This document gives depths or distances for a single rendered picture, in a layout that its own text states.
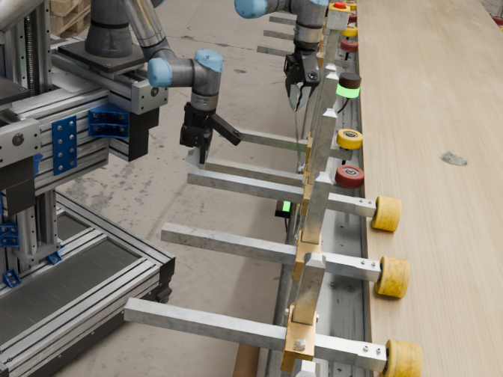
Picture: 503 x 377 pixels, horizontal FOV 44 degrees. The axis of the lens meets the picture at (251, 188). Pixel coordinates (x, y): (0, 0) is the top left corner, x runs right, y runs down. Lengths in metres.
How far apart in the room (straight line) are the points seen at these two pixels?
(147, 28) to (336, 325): 0.92
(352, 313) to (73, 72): 1.14
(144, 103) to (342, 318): 0.86
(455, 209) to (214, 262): 1.36
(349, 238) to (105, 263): 0.95
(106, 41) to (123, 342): 1.10
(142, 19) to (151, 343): 1.24
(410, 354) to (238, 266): 1.75
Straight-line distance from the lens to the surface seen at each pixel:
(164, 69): 1.63
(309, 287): 1.08
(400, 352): 1.12
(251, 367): 2.27
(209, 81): 1.67
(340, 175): 1.75
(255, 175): 1.78
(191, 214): 3.10
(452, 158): 2.01
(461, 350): 1.30
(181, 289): 2.65
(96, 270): 2.40
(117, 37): 1.98
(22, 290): 2.34
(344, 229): 2.04
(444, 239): 1.60
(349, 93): 1.69
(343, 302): 1.75
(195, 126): 1.75
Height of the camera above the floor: 1.72
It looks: 31 degrees down
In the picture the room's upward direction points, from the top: 9 degrees clockwise
